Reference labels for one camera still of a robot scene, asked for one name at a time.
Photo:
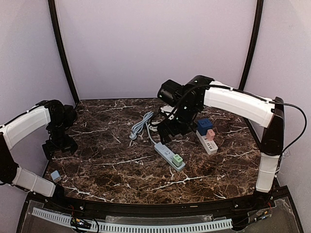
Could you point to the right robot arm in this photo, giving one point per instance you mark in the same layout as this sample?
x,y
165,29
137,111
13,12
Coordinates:
x,y
190,99

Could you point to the dark blue cube plug adapter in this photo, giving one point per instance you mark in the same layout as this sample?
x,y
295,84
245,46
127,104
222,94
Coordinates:
x,y
203,126

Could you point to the left black frame post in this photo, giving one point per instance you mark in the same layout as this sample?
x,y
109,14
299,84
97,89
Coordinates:
x,y
61,50

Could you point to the black front rail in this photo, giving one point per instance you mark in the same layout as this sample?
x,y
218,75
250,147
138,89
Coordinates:
x,y
234,207

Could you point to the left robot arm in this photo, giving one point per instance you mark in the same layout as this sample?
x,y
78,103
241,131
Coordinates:
x,y
57,118

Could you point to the white slotted cable duct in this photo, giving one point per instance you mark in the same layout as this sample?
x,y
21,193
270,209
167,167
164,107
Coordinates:
x,y
103,227

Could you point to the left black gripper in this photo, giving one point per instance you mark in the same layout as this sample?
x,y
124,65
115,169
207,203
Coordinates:
x,y
59,147

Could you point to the right black frame post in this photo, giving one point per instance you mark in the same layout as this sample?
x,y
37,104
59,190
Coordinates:
x,y
252,44

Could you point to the pink cube charger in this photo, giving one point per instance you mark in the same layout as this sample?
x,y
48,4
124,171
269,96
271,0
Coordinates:
x,y
210,135

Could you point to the white power strip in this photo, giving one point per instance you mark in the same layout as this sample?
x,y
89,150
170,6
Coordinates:
x,y
210,146

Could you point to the light blue power strip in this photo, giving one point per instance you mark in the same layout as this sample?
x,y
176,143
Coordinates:
x,y
167,155

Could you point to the black frame post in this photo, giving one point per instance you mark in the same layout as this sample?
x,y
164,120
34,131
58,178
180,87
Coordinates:
x,y
61,50
252,44

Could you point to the green cube charger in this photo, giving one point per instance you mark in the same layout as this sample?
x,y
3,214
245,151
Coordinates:
x,y
177,160

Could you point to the light blue cube charger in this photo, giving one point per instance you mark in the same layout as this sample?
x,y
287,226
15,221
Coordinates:
x,y
56,177

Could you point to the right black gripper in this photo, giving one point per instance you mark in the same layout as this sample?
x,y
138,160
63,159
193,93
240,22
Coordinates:
x,y
172,129

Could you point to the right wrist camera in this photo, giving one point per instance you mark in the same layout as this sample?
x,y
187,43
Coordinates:
x,y
170,92

